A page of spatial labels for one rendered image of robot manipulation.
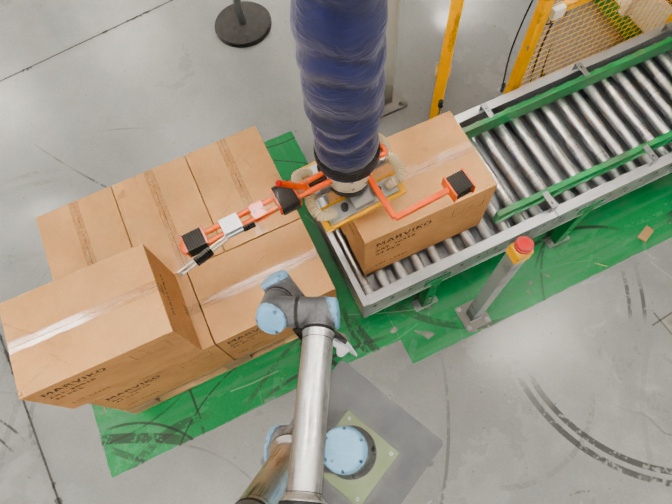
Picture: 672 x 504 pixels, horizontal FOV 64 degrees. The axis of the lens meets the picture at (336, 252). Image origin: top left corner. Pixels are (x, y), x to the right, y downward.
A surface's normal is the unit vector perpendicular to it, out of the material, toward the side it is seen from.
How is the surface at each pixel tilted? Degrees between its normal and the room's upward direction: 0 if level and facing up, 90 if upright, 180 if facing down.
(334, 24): 79
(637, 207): 0
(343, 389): 0
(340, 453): 1
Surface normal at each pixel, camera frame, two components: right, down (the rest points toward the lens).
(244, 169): -0.05, -0.36
